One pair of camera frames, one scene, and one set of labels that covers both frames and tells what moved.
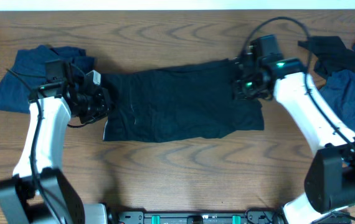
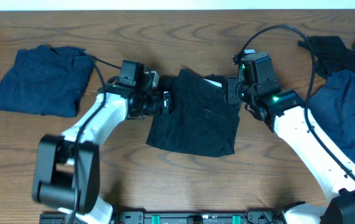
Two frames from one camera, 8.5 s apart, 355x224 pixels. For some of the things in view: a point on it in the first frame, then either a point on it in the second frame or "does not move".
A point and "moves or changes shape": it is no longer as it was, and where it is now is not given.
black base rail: [197, 218] does not move
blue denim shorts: [352, 96] does not move
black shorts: [192, 101] moves or changes shape
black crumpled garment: [332, 56] does not move
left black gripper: [103, 101] → [166, 102]
